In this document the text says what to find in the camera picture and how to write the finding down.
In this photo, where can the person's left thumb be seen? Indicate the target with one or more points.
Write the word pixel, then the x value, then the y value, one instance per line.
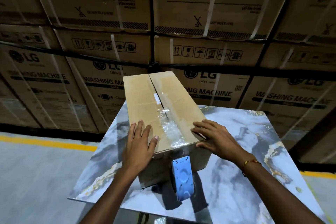
pixel 154 144

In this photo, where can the person's left hand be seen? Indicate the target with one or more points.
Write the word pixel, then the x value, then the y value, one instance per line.
pixel 137 150

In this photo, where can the person's left middle finger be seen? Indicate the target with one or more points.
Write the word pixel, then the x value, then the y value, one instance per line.
pixel 139 129

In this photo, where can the clear packing tape strip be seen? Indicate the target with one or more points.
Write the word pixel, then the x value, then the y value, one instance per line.
pixel 170 126

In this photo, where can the blue tape dispenser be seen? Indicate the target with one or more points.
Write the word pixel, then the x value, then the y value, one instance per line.
pixel 183 179

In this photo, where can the person's right thumb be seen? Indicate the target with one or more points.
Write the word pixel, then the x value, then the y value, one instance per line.
pixel 204 145

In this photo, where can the stack of large printed cartons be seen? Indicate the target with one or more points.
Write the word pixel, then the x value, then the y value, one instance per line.
pixel 78 48

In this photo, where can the person's right forearm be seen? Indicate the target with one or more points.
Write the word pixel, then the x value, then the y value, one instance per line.
pixel 278 195

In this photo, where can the person's right middle finger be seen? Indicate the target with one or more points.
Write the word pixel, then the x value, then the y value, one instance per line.
pixel 202 125

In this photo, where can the person's left forearm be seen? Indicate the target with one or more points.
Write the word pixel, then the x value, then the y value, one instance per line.
pixel 110 197

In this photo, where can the plain brown cardboard box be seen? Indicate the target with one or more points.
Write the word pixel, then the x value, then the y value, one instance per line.
pixel 141 95

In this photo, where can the person's right hand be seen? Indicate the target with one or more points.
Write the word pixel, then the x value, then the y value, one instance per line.
pixel 223 142

